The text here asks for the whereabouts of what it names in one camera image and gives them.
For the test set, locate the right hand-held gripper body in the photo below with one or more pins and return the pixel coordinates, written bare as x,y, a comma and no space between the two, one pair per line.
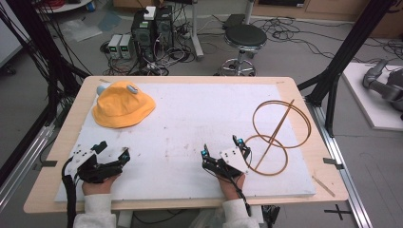
233,160

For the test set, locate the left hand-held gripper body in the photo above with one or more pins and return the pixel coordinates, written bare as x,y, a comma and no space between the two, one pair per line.
92,169

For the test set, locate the yellow bucket hat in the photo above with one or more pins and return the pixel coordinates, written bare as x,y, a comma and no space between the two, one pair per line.
122,106

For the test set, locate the person's left hand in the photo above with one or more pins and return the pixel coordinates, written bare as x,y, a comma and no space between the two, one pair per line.
96,186

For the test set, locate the person's right hand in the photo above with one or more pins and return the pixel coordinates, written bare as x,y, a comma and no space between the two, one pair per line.
230,187

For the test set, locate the white foam mat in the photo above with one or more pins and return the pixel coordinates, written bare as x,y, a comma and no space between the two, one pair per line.
190,126

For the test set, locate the light wooden table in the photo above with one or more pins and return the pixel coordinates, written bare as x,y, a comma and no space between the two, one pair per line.
304,85

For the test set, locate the thin wooden stick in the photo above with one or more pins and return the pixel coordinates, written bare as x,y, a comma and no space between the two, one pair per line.
323,186

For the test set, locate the grey bench power supply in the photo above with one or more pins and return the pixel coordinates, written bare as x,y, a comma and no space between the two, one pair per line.
114,46
126,47

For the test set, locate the black round stool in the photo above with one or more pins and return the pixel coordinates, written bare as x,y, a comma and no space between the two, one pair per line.
245,36

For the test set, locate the grey metal stand leg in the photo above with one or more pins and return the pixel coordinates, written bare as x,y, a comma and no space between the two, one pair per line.
197,34

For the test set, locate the black computer tower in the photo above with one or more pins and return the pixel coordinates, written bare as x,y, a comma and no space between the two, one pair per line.
164,27
143,38

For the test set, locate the flat black box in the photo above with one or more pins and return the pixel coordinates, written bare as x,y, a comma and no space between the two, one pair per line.
234,20

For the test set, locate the white platform board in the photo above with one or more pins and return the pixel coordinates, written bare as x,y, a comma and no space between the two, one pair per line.
364,104

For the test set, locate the small white box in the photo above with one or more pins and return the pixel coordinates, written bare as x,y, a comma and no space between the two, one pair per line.
149,12

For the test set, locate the black table bracket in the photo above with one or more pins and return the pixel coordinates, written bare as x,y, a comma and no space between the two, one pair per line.
46,164
332,162

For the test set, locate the aluminium rail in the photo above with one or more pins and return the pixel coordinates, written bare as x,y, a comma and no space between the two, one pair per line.
25,158
342,164

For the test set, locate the black metal frame post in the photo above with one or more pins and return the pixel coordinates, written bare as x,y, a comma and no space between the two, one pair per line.
34,41
351,44

